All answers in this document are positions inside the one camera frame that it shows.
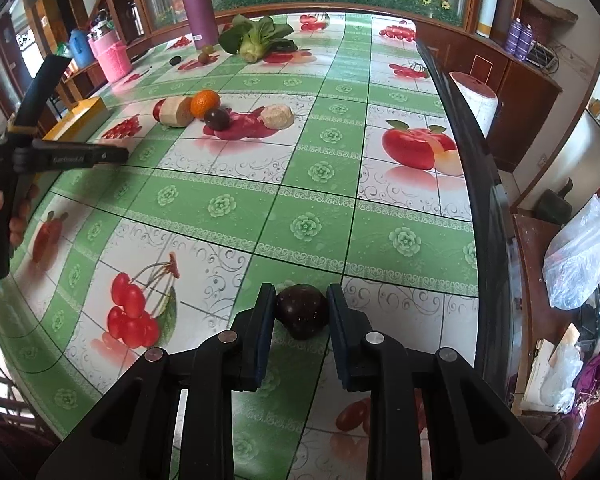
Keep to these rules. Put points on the yellow rimmed white tray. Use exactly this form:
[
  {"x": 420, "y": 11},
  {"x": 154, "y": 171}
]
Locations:
[{"x": 81, "y": 122}]

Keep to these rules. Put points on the red tomato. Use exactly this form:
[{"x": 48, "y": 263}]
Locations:
[{"x": 157, "y": 110}]

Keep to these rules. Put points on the blue plastic jug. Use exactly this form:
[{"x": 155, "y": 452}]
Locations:
[{"x": 80, "y": 48}]

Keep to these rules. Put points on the white plastic bag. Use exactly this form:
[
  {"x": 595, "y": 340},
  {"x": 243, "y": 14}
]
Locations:
[{"x": 571, "y": 266}]

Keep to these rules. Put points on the dark purple plum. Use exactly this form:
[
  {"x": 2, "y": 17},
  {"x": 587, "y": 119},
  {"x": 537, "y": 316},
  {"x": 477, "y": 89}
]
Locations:
[{"x": 217, "y": 119}]

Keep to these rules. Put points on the orange tangerine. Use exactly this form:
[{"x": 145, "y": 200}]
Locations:
[{"x": 203, "y": 101}]

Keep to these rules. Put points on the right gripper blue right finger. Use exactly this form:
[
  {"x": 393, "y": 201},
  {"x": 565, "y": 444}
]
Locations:
[{"x": 370, "y": 361}]

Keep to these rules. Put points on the green bok choy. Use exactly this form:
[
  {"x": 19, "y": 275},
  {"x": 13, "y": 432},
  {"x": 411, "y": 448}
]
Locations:
[{"x": 254, "y": 40}]

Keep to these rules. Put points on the purple thermos bottle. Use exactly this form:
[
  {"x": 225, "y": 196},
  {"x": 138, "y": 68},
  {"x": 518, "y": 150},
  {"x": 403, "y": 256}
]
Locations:
[{"x": 201, "y": 22}]

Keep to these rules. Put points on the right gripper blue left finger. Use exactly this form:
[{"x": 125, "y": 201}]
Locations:
[{"x": 233, "y": 360}]

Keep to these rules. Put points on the purple striped bottles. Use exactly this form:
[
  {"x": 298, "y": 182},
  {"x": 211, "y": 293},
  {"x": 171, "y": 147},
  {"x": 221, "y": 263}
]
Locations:
[{"x": 519, "y": 39}]

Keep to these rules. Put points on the pink crochet covered jar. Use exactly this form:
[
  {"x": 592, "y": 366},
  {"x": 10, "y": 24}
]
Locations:
[{"x": 110, "y": 54}]

